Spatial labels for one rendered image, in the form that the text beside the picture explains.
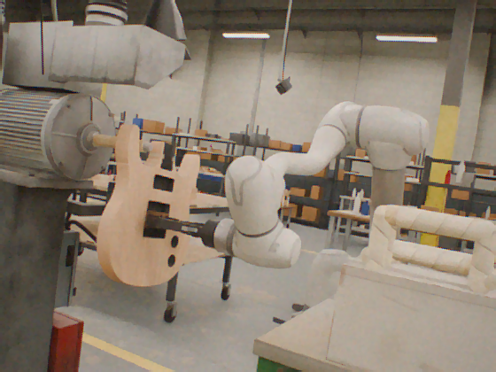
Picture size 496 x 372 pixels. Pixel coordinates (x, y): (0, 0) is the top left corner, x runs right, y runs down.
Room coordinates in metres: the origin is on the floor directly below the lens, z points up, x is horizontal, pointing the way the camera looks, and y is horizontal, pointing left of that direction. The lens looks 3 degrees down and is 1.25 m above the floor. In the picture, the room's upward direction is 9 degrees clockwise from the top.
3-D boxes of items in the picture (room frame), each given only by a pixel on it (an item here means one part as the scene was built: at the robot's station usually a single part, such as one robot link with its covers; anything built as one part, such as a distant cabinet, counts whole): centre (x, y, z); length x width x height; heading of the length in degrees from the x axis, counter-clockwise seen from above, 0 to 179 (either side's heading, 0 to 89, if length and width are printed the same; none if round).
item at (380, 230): (0.82, -0.24, 1.15); 0.03 x 0.03 x 0.09
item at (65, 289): (1.64, 0.62, 0.93); 0.15 x 0.10 x 0.55; 62
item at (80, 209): (1.60, 0.48, 1.02); 0.19 x 0.04 x 0.04; 152
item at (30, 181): (1.50, 0.70, 1.11); 0.36 x 0.24 x 0.04; 62
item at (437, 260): (0.93, -0.38, 1.12); 0.20 x 0.03 x 0.03; 65
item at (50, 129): (1.48, 0.63, 1.25); 0.41 x 0.27 x 0.26; 62
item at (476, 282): (0.75, -0.39, 1.15); 0.03 x 0.03 x 0.09
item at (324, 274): (1.79, -0.37, 0.87); 0.18 x 0.16 x 0.22; 62
